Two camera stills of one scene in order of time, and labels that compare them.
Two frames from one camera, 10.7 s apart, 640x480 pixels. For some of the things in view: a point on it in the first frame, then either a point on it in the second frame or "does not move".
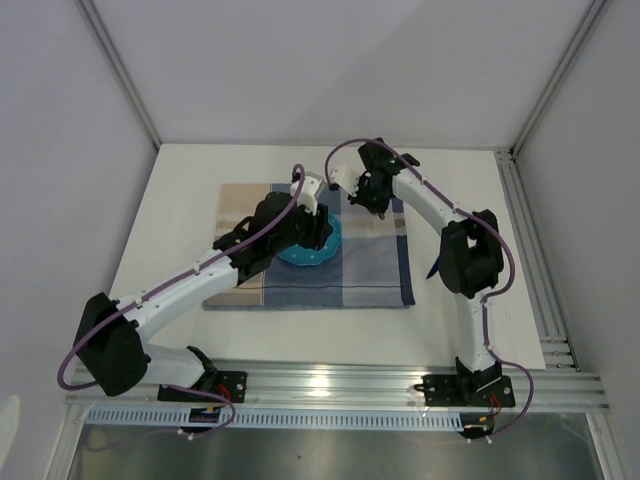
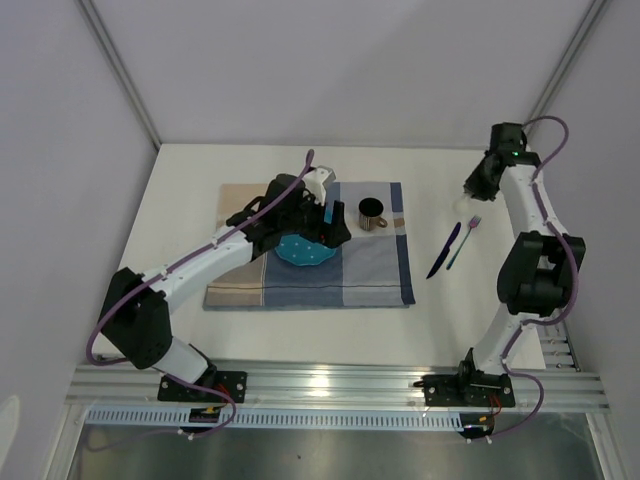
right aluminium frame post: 588,23 does not move
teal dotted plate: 301,255 does not move
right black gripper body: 376,201 → 480,185
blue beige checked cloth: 369,268 does not move
